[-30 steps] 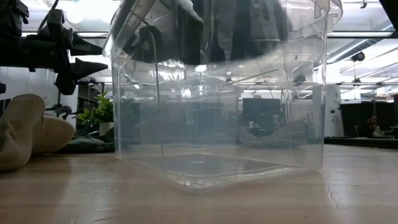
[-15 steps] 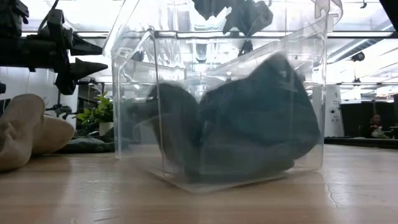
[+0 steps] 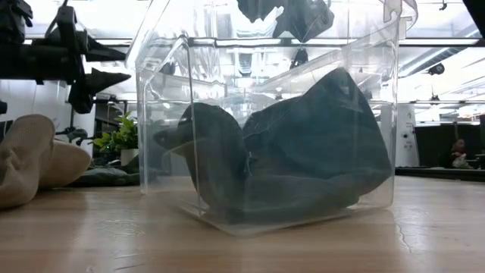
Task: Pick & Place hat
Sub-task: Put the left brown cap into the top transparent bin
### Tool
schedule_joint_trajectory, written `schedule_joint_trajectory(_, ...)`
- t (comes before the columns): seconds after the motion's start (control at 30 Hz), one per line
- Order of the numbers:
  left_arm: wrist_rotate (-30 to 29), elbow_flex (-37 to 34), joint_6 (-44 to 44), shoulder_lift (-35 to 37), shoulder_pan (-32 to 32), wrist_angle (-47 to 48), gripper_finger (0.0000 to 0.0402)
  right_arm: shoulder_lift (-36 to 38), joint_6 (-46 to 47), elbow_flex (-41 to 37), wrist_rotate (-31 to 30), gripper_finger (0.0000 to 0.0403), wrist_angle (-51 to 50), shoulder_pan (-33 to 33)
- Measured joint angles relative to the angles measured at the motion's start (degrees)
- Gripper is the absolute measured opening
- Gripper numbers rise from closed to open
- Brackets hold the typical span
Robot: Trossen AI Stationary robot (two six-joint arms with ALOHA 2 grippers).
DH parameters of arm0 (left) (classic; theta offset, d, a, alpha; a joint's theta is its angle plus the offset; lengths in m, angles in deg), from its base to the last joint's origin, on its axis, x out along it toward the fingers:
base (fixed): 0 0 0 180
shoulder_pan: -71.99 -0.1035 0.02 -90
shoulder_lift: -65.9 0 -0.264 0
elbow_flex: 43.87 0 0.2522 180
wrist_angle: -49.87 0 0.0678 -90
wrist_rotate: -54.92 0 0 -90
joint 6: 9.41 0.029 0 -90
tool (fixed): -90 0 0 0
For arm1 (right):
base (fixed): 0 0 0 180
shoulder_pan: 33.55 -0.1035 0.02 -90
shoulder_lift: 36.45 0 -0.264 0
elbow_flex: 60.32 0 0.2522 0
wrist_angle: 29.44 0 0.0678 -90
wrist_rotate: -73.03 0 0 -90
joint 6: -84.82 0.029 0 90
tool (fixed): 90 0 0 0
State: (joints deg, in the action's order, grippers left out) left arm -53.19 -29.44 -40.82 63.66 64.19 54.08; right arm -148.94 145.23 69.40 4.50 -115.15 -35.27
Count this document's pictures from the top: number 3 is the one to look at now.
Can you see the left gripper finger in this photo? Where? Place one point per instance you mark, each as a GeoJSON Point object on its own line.
{"type": "Point", "coordinates": [96, 81]}
{"type": "Point", "coordinates": [102, 52]}

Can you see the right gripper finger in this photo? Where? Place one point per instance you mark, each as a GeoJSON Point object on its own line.
{"type": "Point", "coordinates": [255, 9]}

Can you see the beige cloth pile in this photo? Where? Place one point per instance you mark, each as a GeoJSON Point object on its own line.
{"type": "Point", "coordinates": [26, 159]}

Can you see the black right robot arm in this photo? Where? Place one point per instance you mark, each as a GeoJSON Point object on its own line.
{"type": "Point", "coordinates": [478, 11]}

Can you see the black background robot arm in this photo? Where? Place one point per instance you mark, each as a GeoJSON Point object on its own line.
{"type": "Point", "coordinates": [74, 134]}

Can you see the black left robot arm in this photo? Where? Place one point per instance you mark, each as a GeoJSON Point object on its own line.
{"type": "Point", "coordinates": [19, 60]}

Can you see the large green potted plant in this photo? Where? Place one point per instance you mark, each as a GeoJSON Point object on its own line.
{"type": "Point", "coordinates": [121, 134]}

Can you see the clear plastic storage bin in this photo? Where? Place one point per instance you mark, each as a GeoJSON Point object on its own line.
{"type": "Point", "coordinates": [166, 113]}

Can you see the white plant pot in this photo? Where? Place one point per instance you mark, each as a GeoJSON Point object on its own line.
{"type": "Point", "coordinates": [129, 156]}

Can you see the dark cloth garments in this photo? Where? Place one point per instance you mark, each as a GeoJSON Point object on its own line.
{"type": "Point", "coordinates": [322, 144]}

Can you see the long ceiling light bar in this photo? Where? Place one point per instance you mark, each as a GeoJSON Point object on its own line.
{"type": "Point", "coordinates": [435, 41]}

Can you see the small black ceiling fixture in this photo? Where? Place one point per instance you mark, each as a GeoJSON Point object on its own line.
{"type": "Point", "coordinates": [434, 98]}

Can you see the white cylindrical appliance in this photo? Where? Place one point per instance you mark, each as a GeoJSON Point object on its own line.
{"type": "Point", "coordinates": [407, 136]}

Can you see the black background table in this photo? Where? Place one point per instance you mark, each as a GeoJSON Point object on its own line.
{"type": "Point", "coordinates": [435, 173]}

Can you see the person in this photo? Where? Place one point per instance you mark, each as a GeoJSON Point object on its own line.
{"type": "Point", "coordinates": [459, 151]}

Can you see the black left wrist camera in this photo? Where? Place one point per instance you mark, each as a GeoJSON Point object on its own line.
{"type": "Point", "coordinates": [66, 21]}

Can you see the black hanging camera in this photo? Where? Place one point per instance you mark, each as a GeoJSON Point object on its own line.
{"type": "Point", "coordinates": [300, 58]}

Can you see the grey ceiling duct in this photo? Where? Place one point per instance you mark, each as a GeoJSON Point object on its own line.
{"type": "Point", "coordinates": [432, 60]}

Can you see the black ceiling camera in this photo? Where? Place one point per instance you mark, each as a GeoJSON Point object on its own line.
{"type": "Point", "coordinates": [437, 69]}

